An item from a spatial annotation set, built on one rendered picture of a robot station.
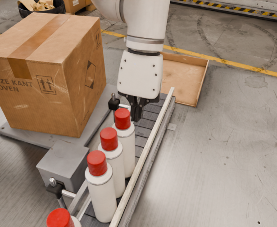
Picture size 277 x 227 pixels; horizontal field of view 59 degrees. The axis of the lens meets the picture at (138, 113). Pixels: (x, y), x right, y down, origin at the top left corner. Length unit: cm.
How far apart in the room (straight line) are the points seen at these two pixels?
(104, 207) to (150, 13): 40
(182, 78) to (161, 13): 57
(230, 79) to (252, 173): 47
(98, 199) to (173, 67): 78
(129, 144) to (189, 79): 59
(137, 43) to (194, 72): 62
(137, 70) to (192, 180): 35
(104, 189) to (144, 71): 26
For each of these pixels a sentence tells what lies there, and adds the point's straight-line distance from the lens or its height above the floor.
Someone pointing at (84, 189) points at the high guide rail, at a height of 96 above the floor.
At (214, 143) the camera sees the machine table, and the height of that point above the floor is 83.
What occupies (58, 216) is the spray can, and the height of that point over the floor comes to 108.
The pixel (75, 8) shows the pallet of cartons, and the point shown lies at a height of 18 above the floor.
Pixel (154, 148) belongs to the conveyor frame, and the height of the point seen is 88.
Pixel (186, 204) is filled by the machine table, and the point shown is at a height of 83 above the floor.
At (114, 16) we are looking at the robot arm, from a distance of 57.
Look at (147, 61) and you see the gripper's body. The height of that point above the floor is 115.
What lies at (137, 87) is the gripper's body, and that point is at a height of 109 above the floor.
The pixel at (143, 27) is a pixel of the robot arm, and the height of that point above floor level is 122.
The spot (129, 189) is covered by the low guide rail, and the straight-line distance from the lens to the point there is 59.
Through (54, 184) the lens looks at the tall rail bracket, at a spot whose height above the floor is 98.
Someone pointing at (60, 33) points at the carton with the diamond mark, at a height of 112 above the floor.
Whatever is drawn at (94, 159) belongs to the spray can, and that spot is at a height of 108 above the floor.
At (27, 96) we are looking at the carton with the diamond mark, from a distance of 75.
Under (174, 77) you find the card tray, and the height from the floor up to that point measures 83.
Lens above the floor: 142
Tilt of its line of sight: 42 degrees down
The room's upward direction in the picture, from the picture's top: straight up
